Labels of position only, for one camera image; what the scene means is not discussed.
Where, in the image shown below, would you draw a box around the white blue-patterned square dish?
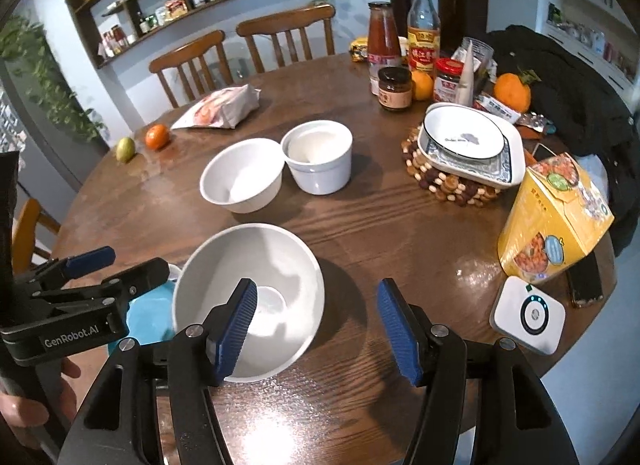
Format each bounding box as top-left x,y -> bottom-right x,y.
417,110 -> 525,188

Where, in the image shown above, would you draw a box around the clear plastic cup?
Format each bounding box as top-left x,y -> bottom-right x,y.
462,38 -> 496,77

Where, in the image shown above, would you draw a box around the yellow food carton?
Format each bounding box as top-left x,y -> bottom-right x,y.
497,152 -> 615,284

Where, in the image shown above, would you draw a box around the oval black-rimmed white dish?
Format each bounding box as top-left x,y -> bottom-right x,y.
422,103 -> 506,160

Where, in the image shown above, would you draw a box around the white square device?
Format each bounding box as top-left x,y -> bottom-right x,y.
489,276 -> 567,356

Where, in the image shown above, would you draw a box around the silver blister pack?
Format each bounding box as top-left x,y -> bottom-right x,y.
517,112 -> 552,132

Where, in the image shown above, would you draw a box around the yellow-capped vinegar bottle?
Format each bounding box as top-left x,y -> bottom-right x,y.
406,0 -> 442,77

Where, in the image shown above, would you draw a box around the black jacket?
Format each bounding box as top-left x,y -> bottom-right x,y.
482,25 -> 640,256

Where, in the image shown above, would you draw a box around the white straight-sided cup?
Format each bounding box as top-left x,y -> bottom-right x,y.
280,120 -> 354,195

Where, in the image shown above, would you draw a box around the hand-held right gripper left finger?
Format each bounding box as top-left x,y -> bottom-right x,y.
59,277 -> 259,465

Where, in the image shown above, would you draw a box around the wooden bead trivet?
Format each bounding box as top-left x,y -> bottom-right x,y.
401,125 -> 506,207

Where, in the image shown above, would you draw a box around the large grey bowl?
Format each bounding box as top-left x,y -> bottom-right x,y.
171,223 -> 326,384

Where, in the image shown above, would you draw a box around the person's left hand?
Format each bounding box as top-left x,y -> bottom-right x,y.
0,359 -> 82,449

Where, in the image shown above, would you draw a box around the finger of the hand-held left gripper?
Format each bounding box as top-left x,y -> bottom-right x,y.
30,258 -> 171,314
15,246 -> 116,292

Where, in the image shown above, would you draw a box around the white cabinet shelves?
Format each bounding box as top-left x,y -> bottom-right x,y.
535,0 -> 640,96

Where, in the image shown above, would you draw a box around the tangerine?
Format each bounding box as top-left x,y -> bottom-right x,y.
145,124 -> 171,151

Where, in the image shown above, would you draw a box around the red-lidded jar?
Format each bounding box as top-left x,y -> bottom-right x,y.
433,58 -> 466,104

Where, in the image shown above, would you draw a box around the medium white bowl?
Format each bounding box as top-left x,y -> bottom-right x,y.
199,138 -> 285,214

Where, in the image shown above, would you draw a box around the black phone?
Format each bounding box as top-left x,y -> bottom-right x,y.
569,250 -> 605,308

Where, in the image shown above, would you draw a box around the large orange with leaves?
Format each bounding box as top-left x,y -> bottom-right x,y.
493,69 -> 542,113

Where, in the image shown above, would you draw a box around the brown sauce jar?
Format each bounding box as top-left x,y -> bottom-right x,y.
377,66 -> 414,111

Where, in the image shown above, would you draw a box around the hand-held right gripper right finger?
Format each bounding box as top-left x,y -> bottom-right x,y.
376,277 -> 582,465

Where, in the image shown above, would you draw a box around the white tube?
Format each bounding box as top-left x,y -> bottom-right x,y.
458,40 -> 488,107

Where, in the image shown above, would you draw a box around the wooden wall shelf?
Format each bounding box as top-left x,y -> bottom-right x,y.
55,0 -> 326,70

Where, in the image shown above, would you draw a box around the red sauce bottle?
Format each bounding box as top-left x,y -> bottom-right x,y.
367,2 -> 403,96

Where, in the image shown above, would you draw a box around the pink snack bag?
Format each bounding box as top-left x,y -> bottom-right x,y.
170,84 -> 262,130

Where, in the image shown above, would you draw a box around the wooden dining chair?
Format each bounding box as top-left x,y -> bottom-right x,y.
148,30 -> 235,108
11,198 -> 62,276
236,4 -> 336,73

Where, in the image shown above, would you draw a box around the small orange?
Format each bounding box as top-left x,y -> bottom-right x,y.
411,70 -> 435,101

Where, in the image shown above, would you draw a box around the blue square plate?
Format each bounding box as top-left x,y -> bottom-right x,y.
107,272 -> 182,351

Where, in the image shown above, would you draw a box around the snack wrapper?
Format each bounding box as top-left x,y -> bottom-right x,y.
472,94 -> 523,124

